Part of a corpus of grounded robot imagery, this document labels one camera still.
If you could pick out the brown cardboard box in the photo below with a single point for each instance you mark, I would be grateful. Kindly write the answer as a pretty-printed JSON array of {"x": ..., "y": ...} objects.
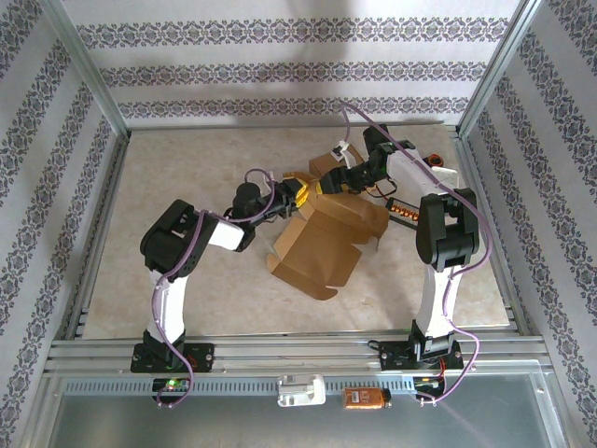
[
  {"x": 322, "y": 164},
  {"x": 322, "y": 242}
]

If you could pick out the aluminium cross bar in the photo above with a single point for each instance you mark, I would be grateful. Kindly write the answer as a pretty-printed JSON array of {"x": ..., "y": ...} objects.
[{"x": 289, "y": 125}]

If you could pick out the white plastic dock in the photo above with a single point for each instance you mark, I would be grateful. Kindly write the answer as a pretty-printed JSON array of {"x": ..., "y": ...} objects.
[{"x": 303, "y": 389}]

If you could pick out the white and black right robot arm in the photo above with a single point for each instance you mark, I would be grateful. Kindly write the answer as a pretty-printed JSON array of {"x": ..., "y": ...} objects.
[{"x": 448, "y": 233}]

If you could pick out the controller board with green light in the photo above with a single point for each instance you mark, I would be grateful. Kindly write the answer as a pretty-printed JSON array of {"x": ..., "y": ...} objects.
[{"x": 171, "y": 385}]

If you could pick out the aluminium side rail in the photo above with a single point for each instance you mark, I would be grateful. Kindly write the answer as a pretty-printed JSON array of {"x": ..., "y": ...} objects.
[
  {"x": 99, "y": 233},
  {"x": 475, "y": 177}
]

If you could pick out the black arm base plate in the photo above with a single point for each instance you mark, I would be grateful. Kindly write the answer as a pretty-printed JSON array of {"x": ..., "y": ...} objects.
[
  {"x": 392, "y": 357},
  {"x": 203, "y": 357}
]

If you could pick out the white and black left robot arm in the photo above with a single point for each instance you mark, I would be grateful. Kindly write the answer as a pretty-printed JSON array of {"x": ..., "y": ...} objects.
[{"x": 172, "y": 233}]

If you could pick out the white square clock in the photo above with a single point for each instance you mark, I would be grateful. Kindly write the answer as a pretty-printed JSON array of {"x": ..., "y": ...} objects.
[{"x": 453, "y": 179}]

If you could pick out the orange battery pack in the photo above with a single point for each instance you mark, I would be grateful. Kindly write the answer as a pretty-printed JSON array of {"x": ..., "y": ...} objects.
[{"x": 366, "y": 399}]

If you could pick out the black board with orange connectors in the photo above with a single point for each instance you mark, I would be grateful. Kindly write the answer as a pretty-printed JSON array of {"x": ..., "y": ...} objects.
[{"x": 403, "y": 212}]

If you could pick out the aluminium frame post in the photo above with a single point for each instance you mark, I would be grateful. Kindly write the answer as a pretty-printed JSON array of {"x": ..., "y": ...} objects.
[
  {"x": 87, "y": 70},
  {"x": 497, "y": 70}
]

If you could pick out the grey metal sheet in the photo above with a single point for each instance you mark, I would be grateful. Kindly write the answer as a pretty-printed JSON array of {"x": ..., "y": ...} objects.
[{"x": 280, "y": 427}]

